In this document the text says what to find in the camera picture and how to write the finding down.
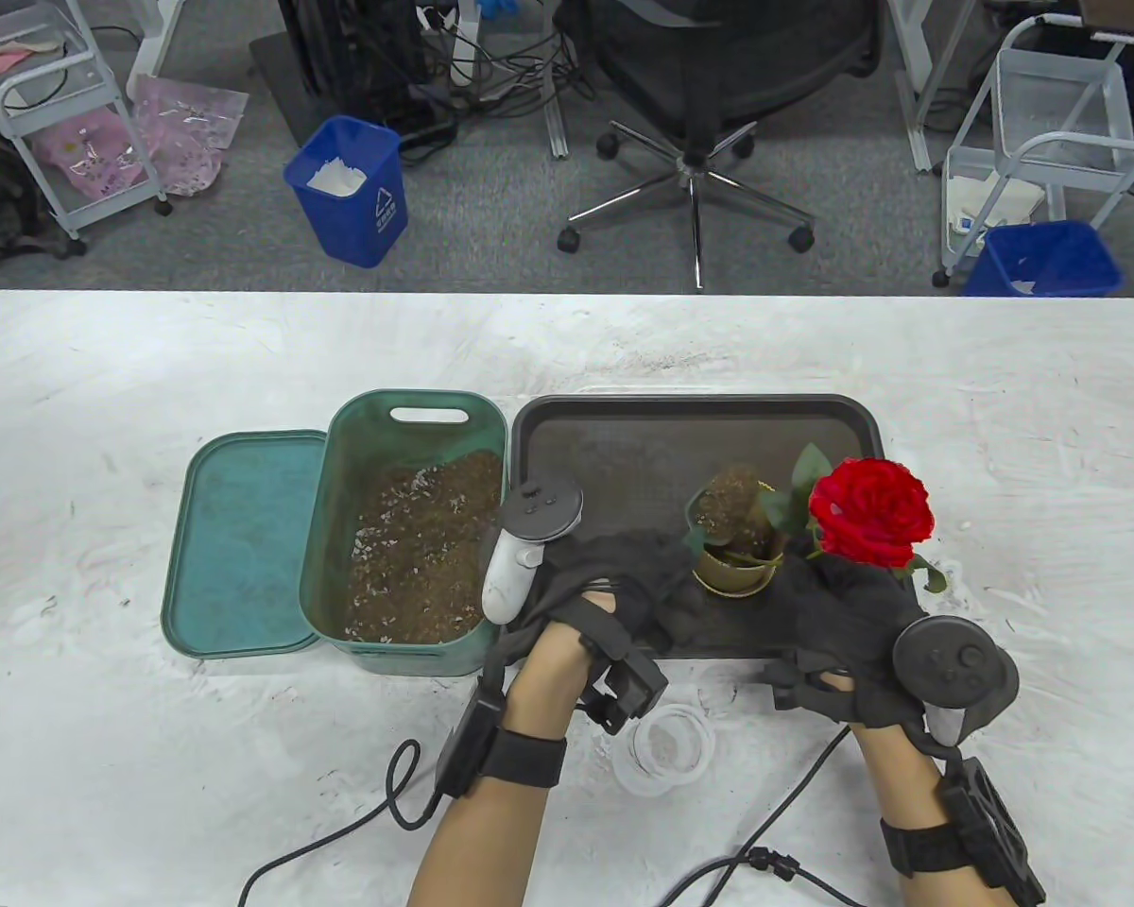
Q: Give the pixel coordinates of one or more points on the person's left hand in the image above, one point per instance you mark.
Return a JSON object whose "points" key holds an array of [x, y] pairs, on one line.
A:
{"points": [[614, 567]]}

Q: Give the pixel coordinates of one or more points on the person's right hand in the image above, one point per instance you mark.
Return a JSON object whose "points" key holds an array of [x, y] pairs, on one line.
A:
{"points": [[850, 633]]}

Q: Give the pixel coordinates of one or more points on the green garden trowel scoop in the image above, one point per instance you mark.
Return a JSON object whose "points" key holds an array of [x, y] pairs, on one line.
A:
{"points": [[695, 529]]}

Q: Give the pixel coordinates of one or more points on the yellow ribbed flower pot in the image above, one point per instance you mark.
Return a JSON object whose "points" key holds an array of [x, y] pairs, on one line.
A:
{"points": [[728, 576]]}

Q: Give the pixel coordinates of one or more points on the red artificial rose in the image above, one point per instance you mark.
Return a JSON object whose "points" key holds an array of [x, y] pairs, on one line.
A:
{"points": [[869, 510]]}

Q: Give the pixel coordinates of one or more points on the brown potting mix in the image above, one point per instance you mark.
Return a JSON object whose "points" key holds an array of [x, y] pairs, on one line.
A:
{"points": [[425, 557], [730, 501]]}

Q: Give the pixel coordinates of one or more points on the teal plastic bin lid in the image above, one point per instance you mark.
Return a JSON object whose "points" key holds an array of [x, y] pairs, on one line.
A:
{"points": [[241, 548]]}

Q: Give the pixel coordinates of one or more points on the person's right forearm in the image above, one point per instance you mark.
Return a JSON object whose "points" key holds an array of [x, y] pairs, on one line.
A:
{"points": [[898, 775]]}

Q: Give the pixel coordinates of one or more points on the person's left forearm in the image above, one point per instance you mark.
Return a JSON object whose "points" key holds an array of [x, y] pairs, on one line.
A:
{"points": [[491, 831]]}

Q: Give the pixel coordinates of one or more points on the grey and white left controller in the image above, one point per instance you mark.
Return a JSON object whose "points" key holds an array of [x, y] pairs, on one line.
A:
{"points": [[510, 567]]}

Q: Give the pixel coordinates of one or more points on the dark grey right controller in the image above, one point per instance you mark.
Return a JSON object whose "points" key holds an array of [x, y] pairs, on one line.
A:
{"points": [[954, 671]]}

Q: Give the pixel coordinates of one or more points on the dark brown plastic tray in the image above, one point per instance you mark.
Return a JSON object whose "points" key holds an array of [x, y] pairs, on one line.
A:
{"points": [[624, 444]]}

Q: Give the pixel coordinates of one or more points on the clear round plastic piece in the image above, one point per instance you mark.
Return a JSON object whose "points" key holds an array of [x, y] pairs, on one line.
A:
{"points": [[718, 685]]}

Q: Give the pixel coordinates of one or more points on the black labelled wrist box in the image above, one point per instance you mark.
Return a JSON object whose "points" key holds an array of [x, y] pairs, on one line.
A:
{"points": [[463, 746]]}

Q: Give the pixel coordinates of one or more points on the green plastic storage bin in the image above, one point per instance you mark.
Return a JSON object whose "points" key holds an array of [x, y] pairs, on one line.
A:
{"points": [[369, 444]]}

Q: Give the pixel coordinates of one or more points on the plain blue waste bin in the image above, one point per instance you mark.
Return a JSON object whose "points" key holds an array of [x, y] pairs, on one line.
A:
{"points": [[1049, 260]]}

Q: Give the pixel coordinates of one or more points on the blue bin with white symbol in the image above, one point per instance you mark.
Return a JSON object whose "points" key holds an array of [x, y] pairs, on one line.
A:
{"points": [[345, 222]]}

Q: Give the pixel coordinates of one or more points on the white box in cart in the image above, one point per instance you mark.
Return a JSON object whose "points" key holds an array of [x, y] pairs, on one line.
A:
{"points": [[992, 203]]}

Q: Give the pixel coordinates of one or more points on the black office chair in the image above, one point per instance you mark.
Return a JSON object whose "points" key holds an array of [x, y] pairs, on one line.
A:
{"points": [[718, 66]]}

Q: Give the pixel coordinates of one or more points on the white desk leg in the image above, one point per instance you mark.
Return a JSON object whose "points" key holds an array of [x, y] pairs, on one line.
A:
{"points": [[921, 94], [156, 47]]}

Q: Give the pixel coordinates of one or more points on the white power strip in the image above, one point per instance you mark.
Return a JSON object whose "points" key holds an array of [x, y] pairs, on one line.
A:
{"points": [[463, 38]]}

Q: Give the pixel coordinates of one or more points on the white rolling cart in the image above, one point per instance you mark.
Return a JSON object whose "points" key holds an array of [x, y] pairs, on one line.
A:
{"points": [[1058, 104], [28, 24]]}

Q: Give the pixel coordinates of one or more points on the black floor mat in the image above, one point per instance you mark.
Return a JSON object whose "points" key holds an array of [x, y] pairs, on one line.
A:
{"points": [[283, 85]]}

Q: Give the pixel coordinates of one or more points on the black computer tower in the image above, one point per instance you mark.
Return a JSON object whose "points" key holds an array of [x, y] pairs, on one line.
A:
{"points": [[340, 47]]}

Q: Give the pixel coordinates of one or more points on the pink plastic bag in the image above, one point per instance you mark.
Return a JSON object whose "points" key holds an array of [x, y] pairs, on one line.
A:
{"points": [[90, 156], [189, 132]]}

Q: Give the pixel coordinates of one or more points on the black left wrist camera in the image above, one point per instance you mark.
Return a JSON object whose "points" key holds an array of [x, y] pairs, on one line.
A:
{"points": [[628, 690]]}

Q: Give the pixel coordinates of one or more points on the black lattice wrist mount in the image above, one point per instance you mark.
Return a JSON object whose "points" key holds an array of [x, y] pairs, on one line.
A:
{"points": [[992, 831]]}

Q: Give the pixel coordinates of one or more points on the aluminium rail piece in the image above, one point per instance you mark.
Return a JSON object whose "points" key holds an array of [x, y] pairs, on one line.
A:
{"points": [[558, 128]]}

